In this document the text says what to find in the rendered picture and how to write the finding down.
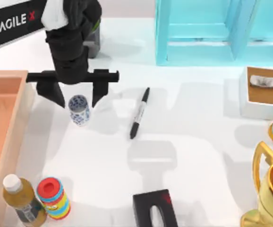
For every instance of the blue and white patterned cup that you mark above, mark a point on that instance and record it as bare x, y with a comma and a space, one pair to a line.
79, 116

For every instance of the black marker pen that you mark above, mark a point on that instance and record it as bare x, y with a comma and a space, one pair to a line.
140, 112

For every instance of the light blue rack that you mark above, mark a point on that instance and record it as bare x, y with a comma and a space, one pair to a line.
198, 50

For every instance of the stack of coloured rings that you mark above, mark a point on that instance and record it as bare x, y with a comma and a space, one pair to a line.
55, 201

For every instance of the tea bottle with white cap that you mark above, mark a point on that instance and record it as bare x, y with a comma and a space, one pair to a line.
24, 201

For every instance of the black tissue box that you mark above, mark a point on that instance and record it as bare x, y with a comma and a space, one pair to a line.
143, 208

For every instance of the white box with wooden top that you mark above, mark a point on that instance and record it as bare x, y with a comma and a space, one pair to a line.
261, 104

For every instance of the silver crumpled object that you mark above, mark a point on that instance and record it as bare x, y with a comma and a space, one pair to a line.
262, 81

